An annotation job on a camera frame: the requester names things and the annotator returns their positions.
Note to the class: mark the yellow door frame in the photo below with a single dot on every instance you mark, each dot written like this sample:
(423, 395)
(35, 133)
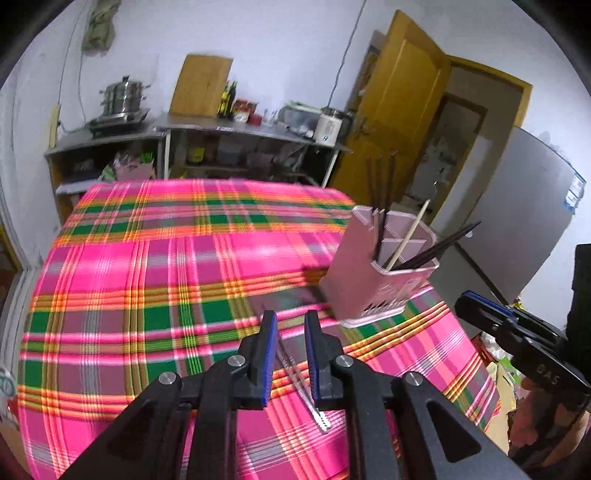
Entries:
(508, 81)

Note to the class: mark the metal chopstick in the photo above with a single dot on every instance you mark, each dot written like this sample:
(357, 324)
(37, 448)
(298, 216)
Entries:
(292, 364)
(302, 392)

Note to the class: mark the pink utensil holder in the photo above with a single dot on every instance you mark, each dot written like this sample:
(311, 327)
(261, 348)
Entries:
(369, 286)

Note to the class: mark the grey refrigerator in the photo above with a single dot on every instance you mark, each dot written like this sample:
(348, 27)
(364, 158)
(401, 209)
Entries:
(517, 207)

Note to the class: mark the tall metal table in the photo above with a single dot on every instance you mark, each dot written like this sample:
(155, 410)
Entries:
(240, 129)

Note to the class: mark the steel steamer pot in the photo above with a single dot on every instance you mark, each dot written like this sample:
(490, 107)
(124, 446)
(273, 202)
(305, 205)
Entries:
(122, 97)

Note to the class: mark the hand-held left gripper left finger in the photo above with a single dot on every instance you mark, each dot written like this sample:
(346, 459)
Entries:
(270, 350)

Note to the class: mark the low metal table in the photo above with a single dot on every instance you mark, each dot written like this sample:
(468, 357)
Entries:
(101, 141)

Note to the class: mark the black induction cooker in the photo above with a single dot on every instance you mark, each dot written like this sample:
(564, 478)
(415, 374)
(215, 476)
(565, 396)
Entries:
(117, 123)

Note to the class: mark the red lidded jar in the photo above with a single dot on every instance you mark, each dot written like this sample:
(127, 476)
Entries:
(240, 111)

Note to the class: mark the pink plaid tablecloth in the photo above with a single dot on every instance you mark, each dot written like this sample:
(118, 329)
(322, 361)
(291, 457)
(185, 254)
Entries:
(138, 277)

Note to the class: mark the yellow power strip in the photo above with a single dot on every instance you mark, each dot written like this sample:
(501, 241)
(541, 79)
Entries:
(58, 122)

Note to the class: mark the clear plastic container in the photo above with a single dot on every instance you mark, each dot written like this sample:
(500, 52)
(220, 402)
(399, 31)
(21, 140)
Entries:
(300, 119)

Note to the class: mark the red tub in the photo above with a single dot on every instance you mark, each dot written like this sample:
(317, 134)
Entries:
(255, 118)

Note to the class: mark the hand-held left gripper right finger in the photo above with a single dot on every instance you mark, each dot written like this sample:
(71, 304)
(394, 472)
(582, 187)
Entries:
(313, 350)

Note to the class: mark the white electric kettle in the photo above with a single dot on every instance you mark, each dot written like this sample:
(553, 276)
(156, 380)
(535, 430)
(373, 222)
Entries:
(328, 129)

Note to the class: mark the green hanging cloth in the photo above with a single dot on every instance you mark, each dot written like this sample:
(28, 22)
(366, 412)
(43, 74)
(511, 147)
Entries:
(99, 27)

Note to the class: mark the black chopstick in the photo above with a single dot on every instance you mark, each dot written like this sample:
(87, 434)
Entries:
(391, 184)
(384, 184)
(443, 242)
(438, 249)

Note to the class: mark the dark glass bottle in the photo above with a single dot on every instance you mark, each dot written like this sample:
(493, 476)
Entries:
(223, 104)
(232, 99)

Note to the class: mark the person's right hand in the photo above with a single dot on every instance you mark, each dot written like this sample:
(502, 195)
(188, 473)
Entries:
(572, 434)

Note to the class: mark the wooden cutting board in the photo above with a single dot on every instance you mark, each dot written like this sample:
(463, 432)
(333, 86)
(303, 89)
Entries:
(201, 85)

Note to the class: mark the yellow wooden door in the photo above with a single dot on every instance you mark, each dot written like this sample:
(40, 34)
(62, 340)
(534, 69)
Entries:
(392, 115)

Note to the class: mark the wooden chopstick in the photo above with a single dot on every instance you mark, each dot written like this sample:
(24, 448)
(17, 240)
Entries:
(408, 234)

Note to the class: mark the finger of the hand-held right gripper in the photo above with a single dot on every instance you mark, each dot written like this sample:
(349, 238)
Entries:
(485, 316)

